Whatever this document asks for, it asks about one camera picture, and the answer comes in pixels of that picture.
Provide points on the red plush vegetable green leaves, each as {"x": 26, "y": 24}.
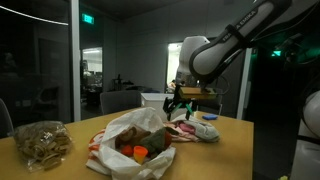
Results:
{"x": 155, "y": 141}

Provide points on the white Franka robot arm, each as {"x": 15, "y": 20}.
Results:
{"x": 216, "y": 56}

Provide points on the orange plastic cup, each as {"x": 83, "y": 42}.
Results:
{"x": 140, "y": 153}

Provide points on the blue sponge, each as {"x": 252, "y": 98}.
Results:
{"x": 210, "y": 117}

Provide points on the white terry towel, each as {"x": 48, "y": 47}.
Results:
{"x": 206, "y": 131}

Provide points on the small red ball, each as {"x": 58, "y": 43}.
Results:
{"x": 127, "y": 150}

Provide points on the green exit sign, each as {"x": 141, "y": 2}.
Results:
{"x": 88, "y": 18}

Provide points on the small green lit sign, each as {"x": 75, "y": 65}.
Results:
{"x": 276, "y": 53}

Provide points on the grey chair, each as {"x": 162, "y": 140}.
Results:
{"x": 5, "y": 120}
{"x": 120, "y": 101}

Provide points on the white plastic bin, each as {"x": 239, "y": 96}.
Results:
{"x": 156, "y": 103}

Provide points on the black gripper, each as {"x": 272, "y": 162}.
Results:
{"x": 176, "y": 96}

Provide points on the dark chair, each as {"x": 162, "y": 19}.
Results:
{"x": 211, "y": 106}

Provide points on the light pink cloth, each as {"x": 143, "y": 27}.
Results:
{"x": 173, "y": 131}

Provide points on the clear bag of rubber bands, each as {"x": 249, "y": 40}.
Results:
{"x": 41, "y": 145}

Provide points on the white plastic bag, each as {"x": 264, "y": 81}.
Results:
{"x": 133, "y": 116}

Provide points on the hot pink cloth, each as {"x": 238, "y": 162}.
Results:
{"x": 186, "y": 128}

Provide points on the distant seated person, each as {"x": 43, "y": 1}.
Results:
{"x": 172, "y": 85}

